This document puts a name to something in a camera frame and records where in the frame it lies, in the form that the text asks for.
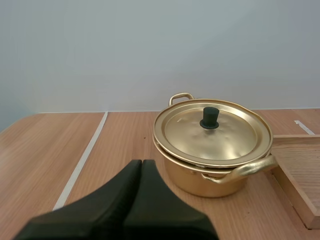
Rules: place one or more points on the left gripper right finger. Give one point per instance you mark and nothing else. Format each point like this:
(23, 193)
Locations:
(162, 212)

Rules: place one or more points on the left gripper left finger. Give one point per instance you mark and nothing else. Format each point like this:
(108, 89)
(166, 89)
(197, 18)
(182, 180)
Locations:
(100, 207)

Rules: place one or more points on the shallow wooden tray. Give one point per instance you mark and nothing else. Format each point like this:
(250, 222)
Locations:
(297, 172)

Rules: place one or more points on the gold lid with black knob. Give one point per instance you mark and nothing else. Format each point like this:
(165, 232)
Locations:
(212, 135)

